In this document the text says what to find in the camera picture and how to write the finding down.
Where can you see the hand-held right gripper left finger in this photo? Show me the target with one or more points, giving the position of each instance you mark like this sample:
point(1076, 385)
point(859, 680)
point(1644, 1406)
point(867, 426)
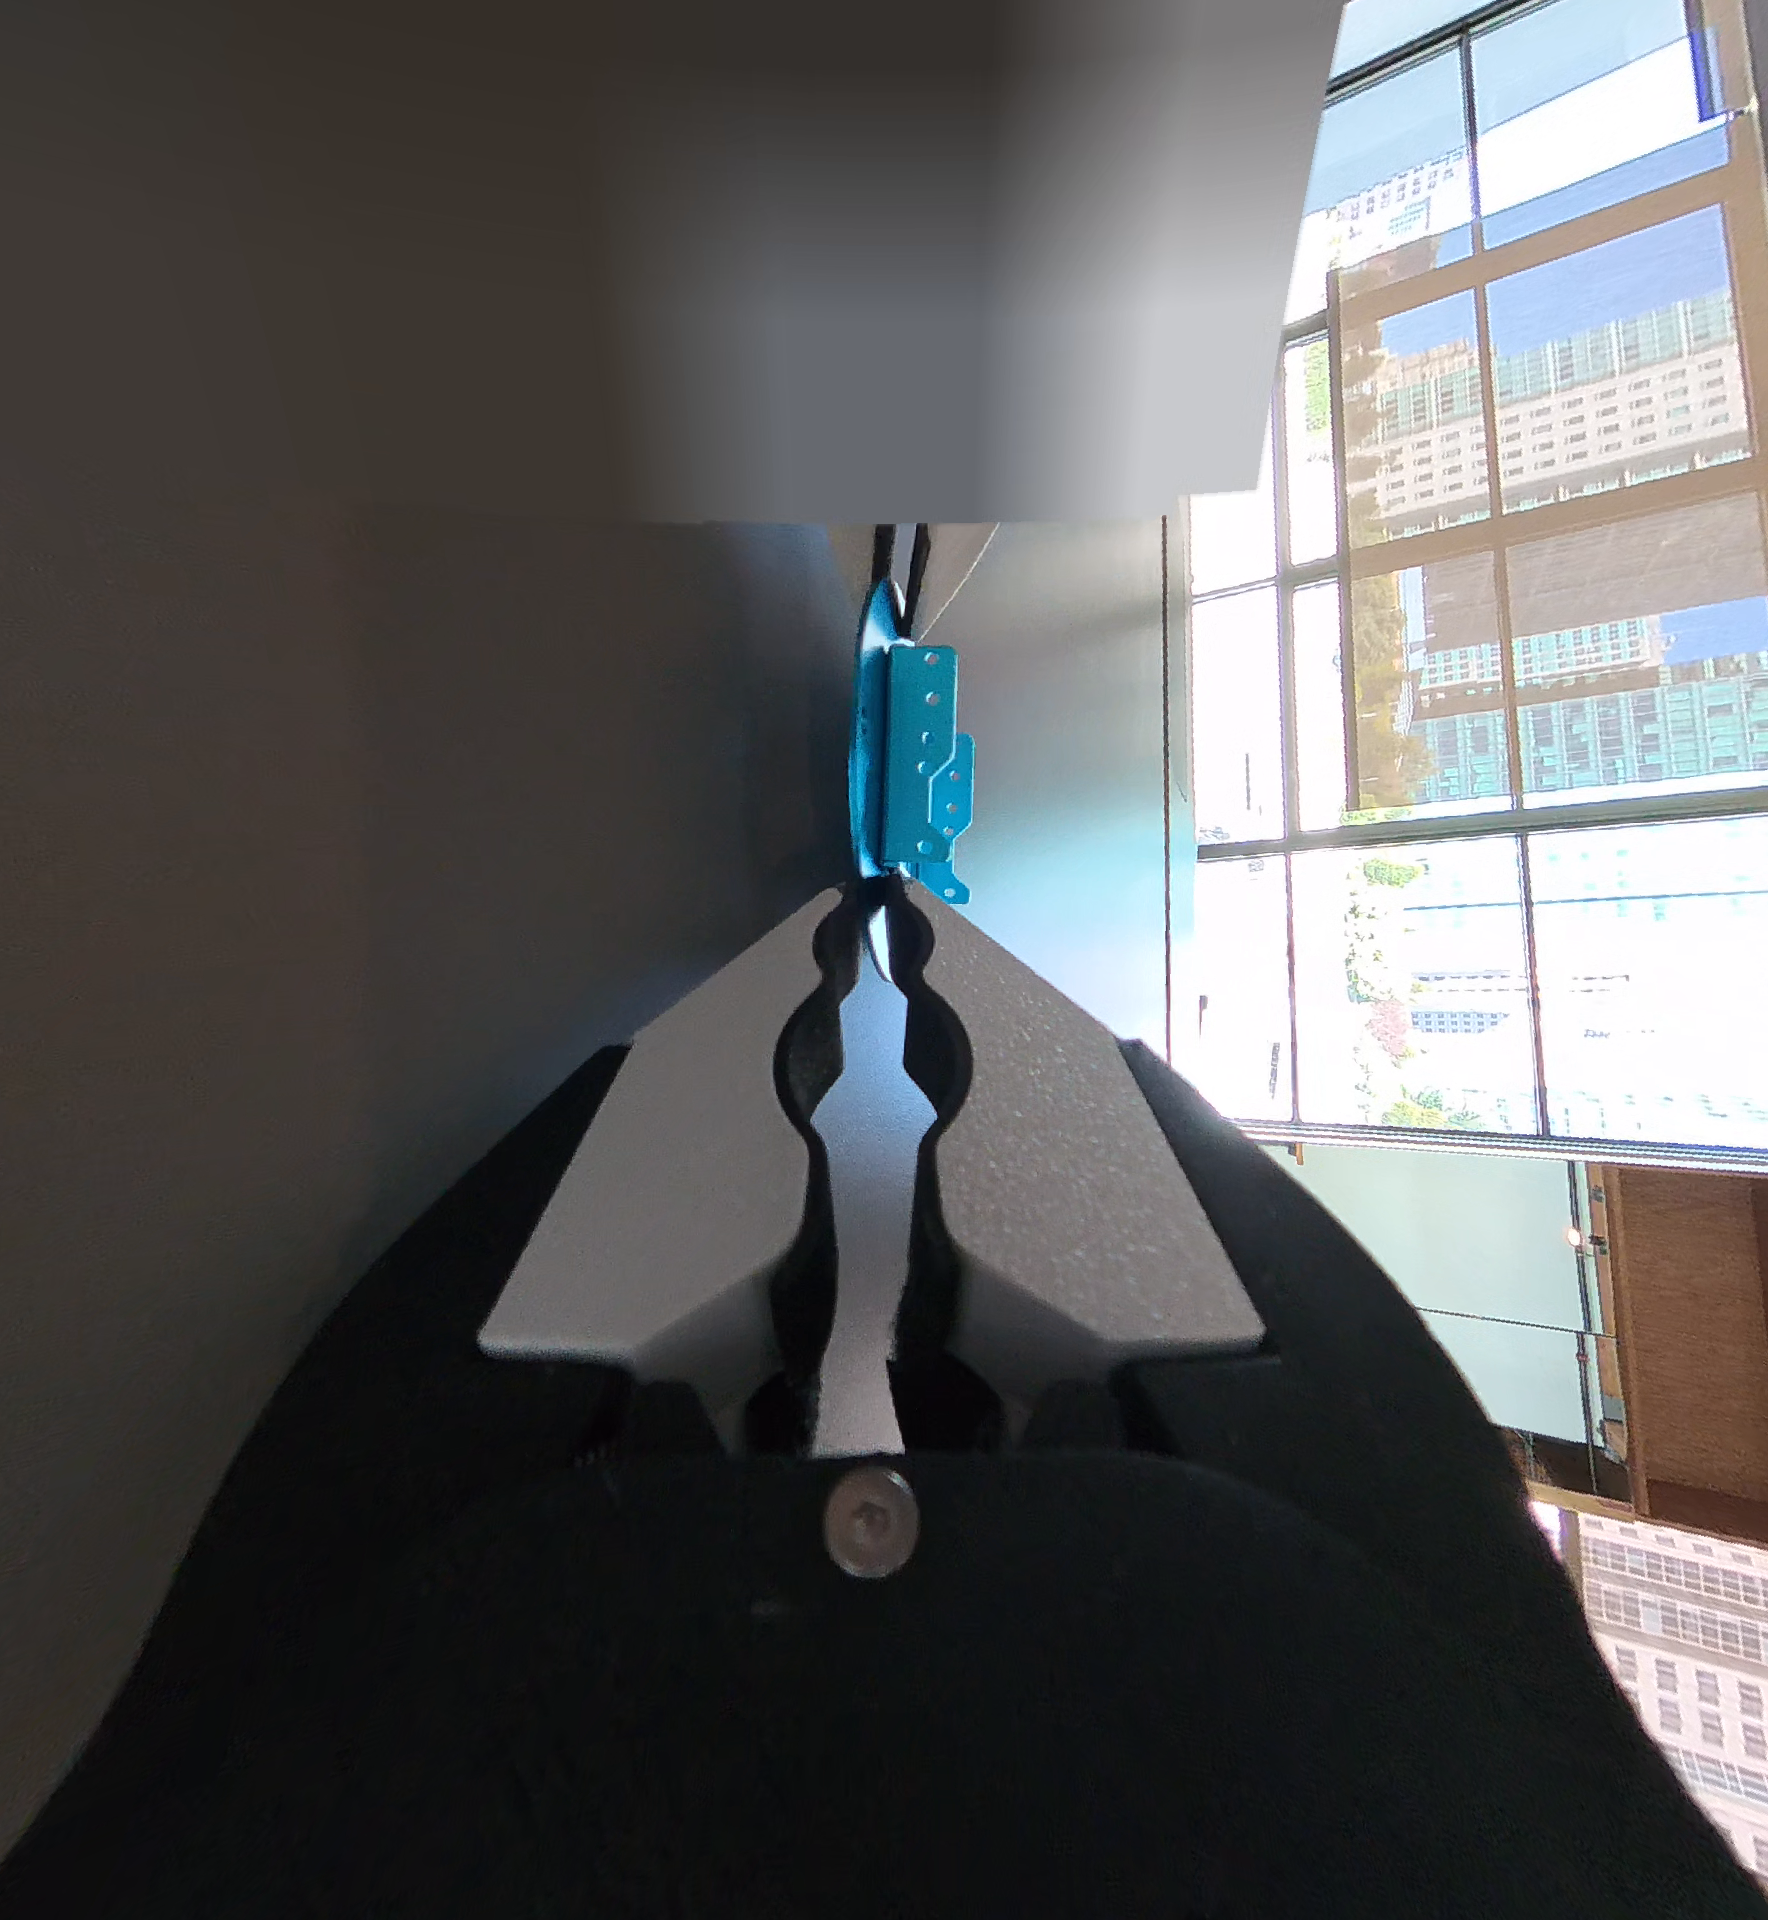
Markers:
point(675, 1200)

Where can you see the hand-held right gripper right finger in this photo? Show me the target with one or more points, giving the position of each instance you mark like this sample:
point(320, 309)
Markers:
point(1080, 1200)

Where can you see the blue disc with square bracket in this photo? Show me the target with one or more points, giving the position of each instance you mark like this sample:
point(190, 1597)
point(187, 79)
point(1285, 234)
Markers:
point(907, 720)

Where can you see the grey desk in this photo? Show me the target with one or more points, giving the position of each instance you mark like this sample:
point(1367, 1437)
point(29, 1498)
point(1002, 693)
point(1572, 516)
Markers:
point(224, 1051)

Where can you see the frosted glass partition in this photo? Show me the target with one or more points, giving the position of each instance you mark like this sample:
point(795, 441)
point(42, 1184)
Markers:
point(1424, 1244)

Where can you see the large glass window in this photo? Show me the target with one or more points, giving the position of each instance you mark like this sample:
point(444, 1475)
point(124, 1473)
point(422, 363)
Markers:
point(1723, 1680)
point(1575, 976)

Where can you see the wooden cabinet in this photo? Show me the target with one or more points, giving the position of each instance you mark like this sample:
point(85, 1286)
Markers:
point(1695, 1320)

